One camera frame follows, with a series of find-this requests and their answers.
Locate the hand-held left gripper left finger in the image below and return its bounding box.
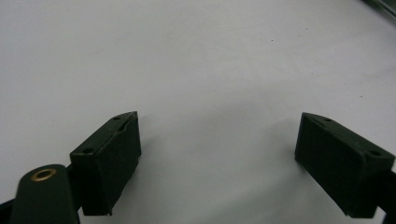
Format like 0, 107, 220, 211
69, 110, 142, 217

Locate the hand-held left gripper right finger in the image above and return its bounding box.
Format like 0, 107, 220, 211
294, 112, 396, 219

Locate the dark metal rail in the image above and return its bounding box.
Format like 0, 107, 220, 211
362, 0, 396, 19

